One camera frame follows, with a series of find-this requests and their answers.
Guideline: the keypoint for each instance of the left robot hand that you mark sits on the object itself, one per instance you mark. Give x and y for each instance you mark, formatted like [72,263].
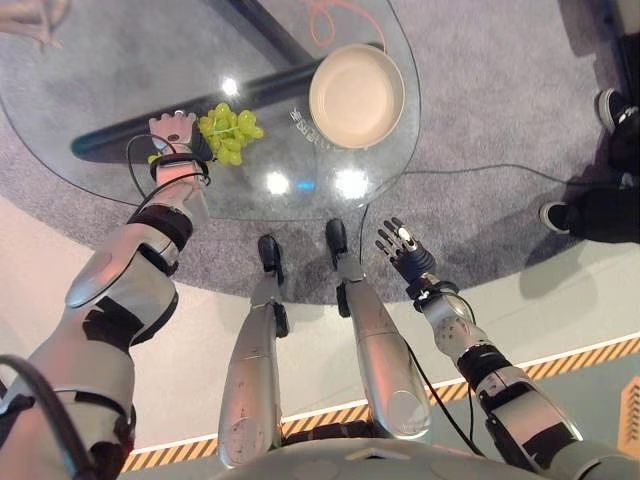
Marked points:
[172,135]

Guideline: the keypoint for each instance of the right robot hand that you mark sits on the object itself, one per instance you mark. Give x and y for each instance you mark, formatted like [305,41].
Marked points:
[415,260]

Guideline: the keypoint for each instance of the green grape bunch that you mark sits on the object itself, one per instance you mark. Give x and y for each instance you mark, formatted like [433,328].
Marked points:
[235,130]

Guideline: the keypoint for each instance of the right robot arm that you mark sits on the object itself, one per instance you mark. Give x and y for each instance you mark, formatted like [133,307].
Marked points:
[520,405]

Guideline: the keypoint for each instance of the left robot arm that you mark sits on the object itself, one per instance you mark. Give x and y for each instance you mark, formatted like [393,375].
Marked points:
[100,270]

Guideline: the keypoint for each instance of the beige round plate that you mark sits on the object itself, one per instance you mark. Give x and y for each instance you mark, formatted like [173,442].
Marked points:
[357,95]

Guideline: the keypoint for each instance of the black table base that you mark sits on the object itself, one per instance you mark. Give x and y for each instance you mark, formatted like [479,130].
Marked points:
[270,85]

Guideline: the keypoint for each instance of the right robot leg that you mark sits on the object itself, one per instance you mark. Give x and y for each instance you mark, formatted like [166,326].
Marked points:
[385,370]

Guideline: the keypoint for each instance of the robot leg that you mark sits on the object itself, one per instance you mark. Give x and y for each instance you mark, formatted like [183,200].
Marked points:
[385,370]
[250,380]

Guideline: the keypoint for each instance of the person's foot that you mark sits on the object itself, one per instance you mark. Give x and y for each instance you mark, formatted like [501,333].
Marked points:
[612,107]
[557,217]

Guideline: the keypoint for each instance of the grey rug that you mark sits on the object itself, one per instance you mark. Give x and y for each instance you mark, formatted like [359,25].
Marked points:
[475,100]

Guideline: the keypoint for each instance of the yellow black striped floor tape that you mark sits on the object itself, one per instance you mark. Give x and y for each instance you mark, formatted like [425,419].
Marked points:
[575,359]

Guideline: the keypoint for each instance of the beige object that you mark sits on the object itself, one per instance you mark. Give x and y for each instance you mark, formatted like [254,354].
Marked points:
[20,15]

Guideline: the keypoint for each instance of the left robot leg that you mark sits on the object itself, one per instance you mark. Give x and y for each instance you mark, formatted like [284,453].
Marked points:
[250,380]

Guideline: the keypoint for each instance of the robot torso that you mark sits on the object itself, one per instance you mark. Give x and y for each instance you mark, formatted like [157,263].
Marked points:
[320,465]

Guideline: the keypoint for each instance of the orange wooden panel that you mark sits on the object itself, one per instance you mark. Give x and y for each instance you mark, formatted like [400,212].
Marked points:
[631,425]

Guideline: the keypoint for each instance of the dark furniture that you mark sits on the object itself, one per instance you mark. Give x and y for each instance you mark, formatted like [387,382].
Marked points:
[625,30]

